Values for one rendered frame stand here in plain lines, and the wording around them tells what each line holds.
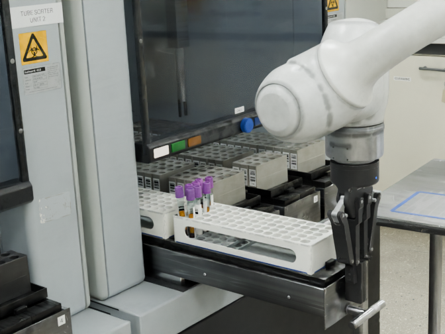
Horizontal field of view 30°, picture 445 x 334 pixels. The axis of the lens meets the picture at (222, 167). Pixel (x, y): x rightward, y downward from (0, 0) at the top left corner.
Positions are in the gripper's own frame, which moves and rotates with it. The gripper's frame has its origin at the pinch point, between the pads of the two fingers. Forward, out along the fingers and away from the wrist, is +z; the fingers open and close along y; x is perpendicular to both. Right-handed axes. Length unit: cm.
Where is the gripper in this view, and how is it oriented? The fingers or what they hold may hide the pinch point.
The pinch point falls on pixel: (355, 280)
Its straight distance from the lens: 136.3
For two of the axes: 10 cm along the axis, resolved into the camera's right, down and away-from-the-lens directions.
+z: 0.5, 9.6, 2.6
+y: -6.3, 2.3, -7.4
